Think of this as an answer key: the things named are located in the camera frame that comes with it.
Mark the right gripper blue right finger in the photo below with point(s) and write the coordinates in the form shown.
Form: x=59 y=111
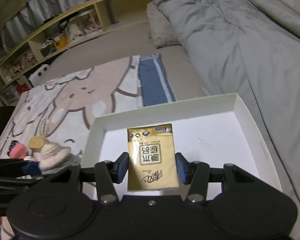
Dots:
x=196 y=175

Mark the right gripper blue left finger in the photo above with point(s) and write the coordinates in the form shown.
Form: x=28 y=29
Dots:
x=107 y=173

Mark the pink crochet doll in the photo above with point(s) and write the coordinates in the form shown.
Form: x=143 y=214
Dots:
x=17 y=150

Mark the oval wooden block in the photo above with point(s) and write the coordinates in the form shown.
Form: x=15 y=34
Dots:
x=36 y=143

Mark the yellow tissue pack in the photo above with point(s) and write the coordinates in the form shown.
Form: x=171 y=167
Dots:
x=152 y=164

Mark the white crochet piece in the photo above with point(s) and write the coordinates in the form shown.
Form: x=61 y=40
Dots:
x=52 y=154

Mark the white cardboard box tray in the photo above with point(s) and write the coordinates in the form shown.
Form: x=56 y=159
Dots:
x=213 y=129

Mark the cartoon bunny blanket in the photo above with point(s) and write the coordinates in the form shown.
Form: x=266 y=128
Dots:
x=63 y=109

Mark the red box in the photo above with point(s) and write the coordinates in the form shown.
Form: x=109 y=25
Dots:
x=22 y=88

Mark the blue striped towel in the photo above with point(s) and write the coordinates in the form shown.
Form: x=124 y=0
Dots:
x=155 y=85

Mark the yellow container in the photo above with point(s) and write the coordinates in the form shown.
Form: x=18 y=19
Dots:
x=60 y=41

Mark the grey comforter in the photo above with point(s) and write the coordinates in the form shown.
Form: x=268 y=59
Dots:
x=252 y=48

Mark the grey fuzzy pillow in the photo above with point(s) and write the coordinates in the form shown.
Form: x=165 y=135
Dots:
x=162 y=32

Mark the doll in clear case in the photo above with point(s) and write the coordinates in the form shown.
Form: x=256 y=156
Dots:
x=74 y=30
x=91 y=23

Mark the wooden headboard shelf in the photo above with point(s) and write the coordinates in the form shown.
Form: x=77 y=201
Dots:
x=38 y=47

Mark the grey curtain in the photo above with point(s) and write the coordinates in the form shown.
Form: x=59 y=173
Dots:
x=31 y=17

